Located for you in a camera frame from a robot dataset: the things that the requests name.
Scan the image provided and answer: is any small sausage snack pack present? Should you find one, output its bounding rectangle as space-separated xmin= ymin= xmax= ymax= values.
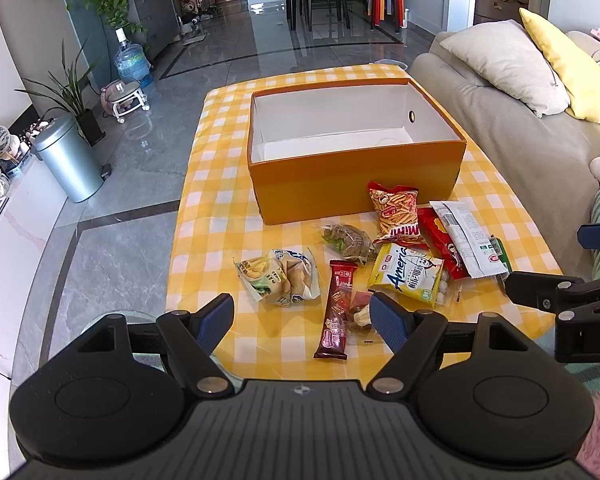
xmin=347 ymin=292 xmax=373 ymax=333

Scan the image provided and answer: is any yellow America candy bag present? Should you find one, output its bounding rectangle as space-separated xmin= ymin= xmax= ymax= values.
xmin=367 ymin=243 xmax=443 ymax=307

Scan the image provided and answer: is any dark red chocolate bar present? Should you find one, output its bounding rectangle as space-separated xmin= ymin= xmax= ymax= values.
xmin=314 ymin=260 xmax=358 ymax=360

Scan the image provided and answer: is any green stick snack pack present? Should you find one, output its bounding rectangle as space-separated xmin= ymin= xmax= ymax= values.
xmin=490 ymin=235 xmax=513 ymax=273

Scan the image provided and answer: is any white snack packet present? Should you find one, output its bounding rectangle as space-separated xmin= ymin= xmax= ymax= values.
xmin=430 ymin=200 xmax=507 ymax=278

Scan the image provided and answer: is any red cartoon noodle snack bag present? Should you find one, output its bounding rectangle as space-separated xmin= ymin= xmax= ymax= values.
xmin=418 ymin=206 xmax=469 ymax=280

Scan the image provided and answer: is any yellow biscuit snack bag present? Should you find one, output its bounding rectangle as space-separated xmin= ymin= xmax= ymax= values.
xmin=234 ymin=249 xmax=321 ymax=306

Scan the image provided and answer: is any brown nut snack pack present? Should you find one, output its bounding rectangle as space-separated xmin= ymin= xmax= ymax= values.
xmin=322 ymin=224 xmax=378 ymax=264

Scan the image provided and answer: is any red Mimi snack bag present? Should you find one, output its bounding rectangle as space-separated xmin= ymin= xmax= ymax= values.
xmin=367 ymin=181 xmax=427 ymax=248

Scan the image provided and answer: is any beige sofa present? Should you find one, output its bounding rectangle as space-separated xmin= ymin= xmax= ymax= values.
xmin=410 ymin=32 xmax=600 ymax=278

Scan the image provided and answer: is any yellow checkered tablecloth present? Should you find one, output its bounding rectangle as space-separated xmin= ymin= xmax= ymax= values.
xmin=166 ymin=64 xmax=562 ymax=385

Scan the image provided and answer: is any yellow cushion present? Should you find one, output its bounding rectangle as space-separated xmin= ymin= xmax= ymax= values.
xmin=519 ymin=9 xmax=600 ymax=125

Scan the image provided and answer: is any white tv console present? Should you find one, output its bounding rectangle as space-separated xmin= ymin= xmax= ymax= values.
xmin=0 ymin=157 xmax=67 ymax=376

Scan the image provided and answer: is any white cushion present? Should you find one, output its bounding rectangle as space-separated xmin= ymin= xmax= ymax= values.
xmin=440 ymin=20 xmax=570 ymax=118

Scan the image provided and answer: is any orange cardboard box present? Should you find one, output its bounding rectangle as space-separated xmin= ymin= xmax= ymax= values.
xmin=247 ymin=73 xmax=467 ymax=226

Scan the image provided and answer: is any silver trash bin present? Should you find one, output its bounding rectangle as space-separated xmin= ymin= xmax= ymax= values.
xmin=32 ymin=114 xmax=105 ymax=203

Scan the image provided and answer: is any small white rolling stool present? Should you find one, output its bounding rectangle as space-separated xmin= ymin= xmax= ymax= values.
xmin=100 ymin=80 xmax=150 ymax=124

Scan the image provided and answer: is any potted long-leaf plant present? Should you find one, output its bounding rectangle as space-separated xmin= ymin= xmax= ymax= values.
xmin=17 ymin=40 xmax=106 ymax=146

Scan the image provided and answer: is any blue water jug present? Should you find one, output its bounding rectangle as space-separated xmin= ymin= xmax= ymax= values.
xmin=114 ymin=27 xmax=152 ymax=88

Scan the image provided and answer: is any dark grey cabinet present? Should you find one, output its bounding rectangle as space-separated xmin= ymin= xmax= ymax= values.
xmin=128 ymin=0 xmax=180 ymax=62

